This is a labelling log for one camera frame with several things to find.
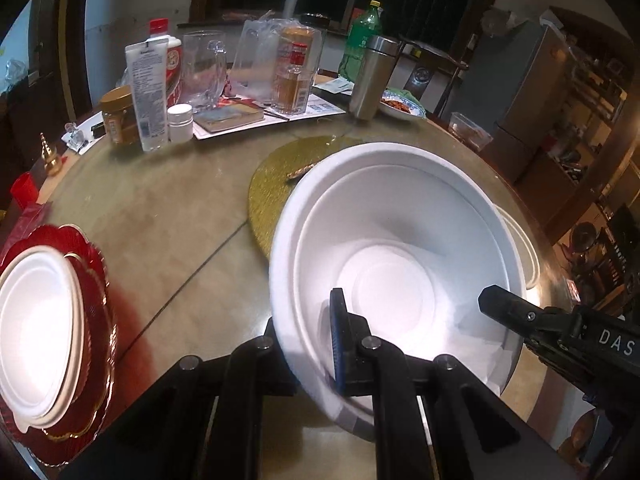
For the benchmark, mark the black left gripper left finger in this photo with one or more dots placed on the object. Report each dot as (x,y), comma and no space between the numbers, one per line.
(251,372)

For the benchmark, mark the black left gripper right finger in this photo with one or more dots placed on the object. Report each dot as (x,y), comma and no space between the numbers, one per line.
(367,365)

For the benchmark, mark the white foam bowl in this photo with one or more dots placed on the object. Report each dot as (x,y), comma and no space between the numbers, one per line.
(42,337)
(411,241)

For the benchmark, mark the red flower plate with sticker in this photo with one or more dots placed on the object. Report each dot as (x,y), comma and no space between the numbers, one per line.
(58,445)

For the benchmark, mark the cream plastic bowl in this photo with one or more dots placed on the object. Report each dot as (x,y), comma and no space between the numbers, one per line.
(526,250)

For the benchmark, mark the gold glitter placemat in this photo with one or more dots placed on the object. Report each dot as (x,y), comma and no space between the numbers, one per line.
(269,189)

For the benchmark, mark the gold patterned stick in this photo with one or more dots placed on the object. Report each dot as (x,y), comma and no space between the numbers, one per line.
(299,173)

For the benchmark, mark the clear plastic food container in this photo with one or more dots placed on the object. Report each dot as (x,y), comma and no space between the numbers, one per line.
(468,132)

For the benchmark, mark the book on paper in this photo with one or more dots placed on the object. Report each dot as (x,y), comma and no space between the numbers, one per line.
(226,117)

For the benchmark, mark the small white jar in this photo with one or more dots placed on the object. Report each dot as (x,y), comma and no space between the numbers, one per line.
(180,123)

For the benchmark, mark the blue patterned food dish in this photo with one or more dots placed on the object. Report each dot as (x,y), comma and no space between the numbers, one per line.
(402,105)

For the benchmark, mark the steel thermos flask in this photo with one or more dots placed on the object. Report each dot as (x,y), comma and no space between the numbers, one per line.
(377,65)

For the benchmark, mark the red plastic package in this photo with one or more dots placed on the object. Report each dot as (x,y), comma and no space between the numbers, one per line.
(17,224)

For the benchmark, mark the small gold ornament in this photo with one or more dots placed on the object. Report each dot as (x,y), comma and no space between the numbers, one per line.
(52,161)

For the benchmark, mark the peanut butter jar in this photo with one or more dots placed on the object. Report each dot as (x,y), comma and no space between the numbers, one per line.
(119,120)

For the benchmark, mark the dark wooden chair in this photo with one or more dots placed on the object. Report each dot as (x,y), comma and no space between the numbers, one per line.
(429,61)

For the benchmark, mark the clear glass mug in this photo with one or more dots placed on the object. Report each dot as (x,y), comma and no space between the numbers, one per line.
(204,68)

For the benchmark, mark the bagged liquor bottle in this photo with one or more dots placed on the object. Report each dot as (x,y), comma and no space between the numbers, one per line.
(275,63)

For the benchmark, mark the green plastic bottle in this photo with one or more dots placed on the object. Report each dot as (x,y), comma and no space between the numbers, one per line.
(363,28)

